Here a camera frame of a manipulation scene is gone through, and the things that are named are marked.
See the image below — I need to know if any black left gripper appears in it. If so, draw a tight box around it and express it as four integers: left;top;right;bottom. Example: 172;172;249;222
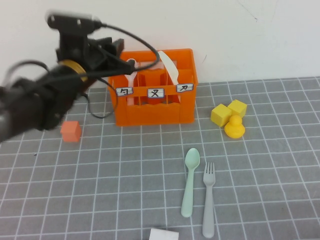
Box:
55;30;138;75

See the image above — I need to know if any pale pink plastic spoon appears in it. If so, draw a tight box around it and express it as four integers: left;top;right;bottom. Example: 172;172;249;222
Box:
125;58;139;107

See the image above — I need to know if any white plastic knife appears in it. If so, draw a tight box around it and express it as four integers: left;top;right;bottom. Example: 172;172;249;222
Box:
158;50;180;86

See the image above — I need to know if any mint green plastic spoon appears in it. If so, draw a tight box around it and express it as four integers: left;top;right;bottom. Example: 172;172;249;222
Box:
180;147;201;218

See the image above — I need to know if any grey plastic fork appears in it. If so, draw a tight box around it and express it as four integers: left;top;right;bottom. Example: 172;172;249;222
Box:
201;161;216;239

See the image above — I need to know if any orange plastic cutlery holder crate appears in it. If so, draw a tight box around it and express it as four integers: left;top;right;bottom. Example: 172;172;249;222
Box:
106;48;199;127

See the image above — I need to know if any orange foam cube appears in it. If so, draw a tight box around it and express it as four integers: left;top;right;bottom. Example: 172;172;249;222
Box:
59;120;82;143

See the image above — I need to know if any yellow foam cube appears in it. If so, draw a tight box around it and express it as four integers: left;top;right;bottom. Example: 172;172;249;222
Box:
227;99;248;118
210;103;233;127

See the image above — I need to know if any yellow rubber duck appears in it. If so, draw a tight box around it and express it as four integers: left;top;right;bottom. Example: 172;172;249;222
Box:
223;114;246;139

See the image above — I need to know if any grey grid tablecloth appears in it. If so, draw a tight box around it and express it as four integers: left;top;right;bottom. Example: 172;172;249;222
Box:
0;77;320;240

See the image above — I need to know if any white paper sheet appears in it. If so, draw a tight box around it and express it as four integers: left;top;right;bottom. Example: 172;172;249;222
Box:
149;227;180;240

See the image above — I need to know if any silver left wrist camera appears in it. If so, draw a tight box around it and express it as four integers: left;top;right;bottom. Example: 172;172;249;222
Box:
45;9;102;32

